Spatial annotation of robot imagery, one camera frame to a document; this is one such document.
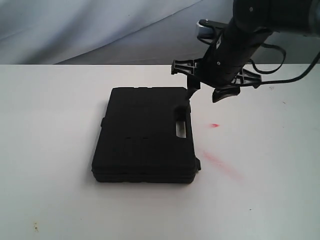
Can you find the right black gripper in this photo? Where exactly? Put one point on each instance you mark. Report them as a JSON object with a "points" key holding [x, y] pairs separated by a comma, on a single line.
{"points": [[229, 51]]}

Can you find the black plastic tool case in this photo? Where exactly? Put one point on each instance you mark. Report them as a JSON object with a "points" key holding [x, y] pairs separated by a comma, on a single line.
{"points": [[146, 137]]}

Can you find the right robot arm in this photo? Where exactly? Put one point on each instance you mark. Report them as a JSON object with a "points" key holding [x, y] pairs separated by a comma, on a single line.
{"points": [[284, 16]]}

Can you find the grey backdrop cloth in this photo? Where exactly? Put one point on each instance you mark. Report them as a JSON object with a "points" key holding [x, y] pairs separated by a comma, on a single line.
{"points": [[105, 32]]}

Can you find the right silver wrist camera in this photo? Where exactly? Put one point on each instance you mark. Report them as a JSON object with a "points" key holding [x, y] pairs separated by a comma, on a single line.
{"points": [[208, 29]]}

